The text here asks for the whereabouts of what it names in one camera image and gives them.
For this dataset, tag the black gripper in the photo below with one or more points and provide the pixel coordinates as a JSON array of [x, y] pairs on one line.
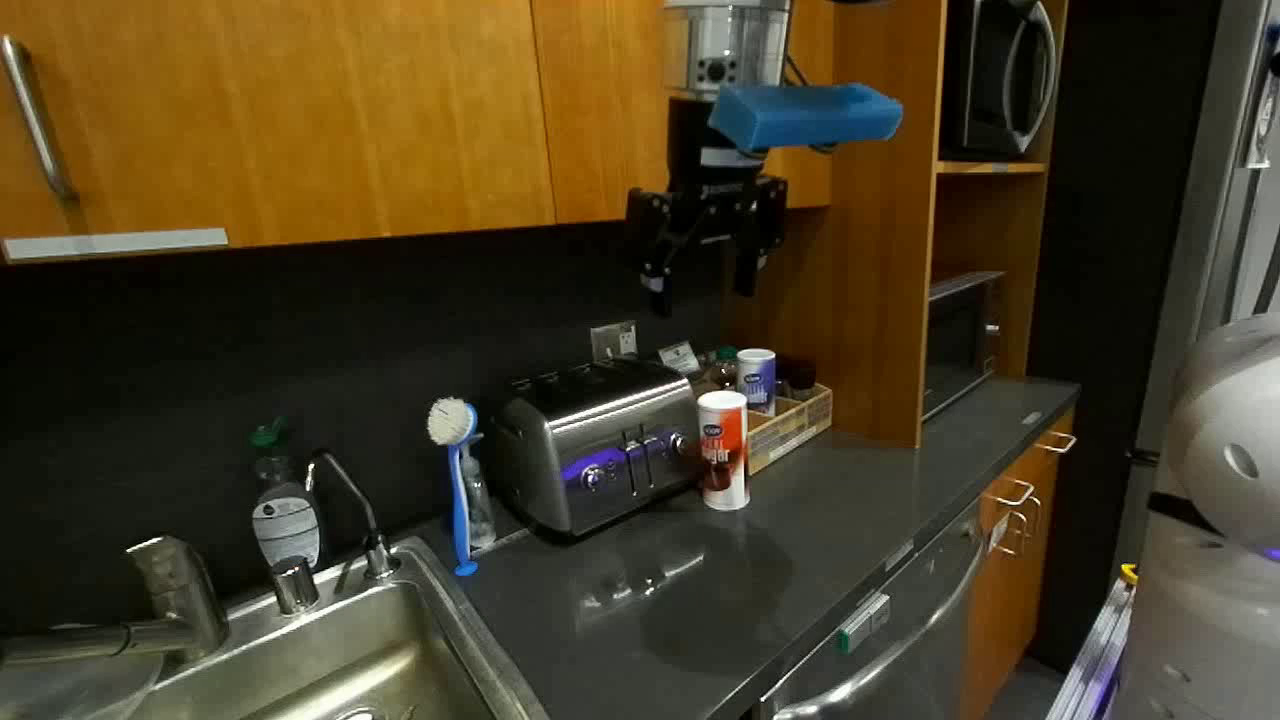
[[705, 200]]

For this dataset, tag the white red sugar container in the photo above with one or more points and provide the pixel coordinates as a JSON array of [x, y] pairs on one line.
[[726, 444]]

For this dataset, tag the white blue creamer container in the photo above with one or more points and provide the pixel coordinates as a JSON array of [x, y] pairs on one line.
[[758, 377]]

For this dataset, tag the wooden condiment box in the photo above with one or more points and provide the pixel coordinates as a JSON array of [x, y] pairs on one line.
[[795, 421]]

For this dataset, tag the grey power adapter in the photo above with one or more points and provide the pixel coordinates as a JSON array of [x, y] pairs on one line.
[[683, 357]]

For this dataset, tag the dark jar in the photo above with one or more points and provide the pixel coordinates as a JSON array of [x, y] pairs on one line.
[[723, 371]]

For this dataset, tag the wooden shelf unit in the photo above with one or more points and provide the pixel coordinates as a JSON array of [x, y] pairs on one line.
[[882, 264]]

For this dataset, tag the silver four-slot toaster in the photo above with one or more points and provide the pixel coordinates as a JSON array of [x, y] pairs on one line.
[[592, 453]]

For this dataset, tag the black toaster oven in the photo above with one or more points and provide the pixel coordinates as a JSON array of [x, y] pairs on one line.
[[963, 340]]

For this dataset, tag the blue white dish brush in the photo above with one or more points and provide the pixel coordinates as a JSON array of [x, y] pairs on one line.
[[463, 505]]

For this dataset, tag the black silver microwave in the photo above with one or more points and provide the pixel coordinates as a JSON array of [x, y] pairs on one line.
[[1002, 72]]

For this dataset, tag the stainless steel dishwasher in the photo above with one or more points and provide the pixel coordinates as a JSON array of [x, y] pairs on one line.
[[906, 625]]

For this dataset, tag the thin curved water tap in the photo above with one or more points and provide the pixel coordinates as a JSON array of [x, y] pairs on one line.
[[378, 556]]

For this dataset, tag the wooden drawer cabinet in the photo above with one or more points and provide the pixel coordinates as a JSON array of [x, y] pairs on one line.
[[1012, 587]]

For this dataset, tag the green capped soap bottle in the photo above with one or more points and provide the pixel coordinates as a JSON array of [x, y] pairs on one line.
[[287, 520]]

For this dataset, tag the stainless steel sink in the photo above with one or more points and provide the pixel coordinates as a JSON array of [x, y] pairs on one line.
[[333, 654]]

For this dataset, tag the white purple panel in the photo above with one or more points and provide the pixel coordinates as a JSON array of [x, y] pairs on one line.
[[1095, 654]]

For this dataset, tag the white under-cabinet strip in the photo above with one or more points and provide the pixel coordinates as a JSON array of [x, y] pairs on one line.
[[112, 247]]

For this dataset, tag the large grey faucet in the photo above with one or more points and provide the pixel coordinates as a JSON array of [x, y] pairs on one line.
[[180, 587]]

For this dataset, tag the silver wall outlet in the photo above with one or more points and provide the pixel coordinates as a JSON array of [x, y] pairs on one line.
[[612, 340]]

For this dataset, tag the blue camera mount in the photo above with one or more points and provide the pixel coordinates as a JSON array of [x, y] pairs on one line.
[[800, 119]]

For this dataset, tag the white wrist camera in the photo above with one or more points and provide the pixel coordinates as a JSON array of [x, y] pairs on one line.
[[716, 70]]

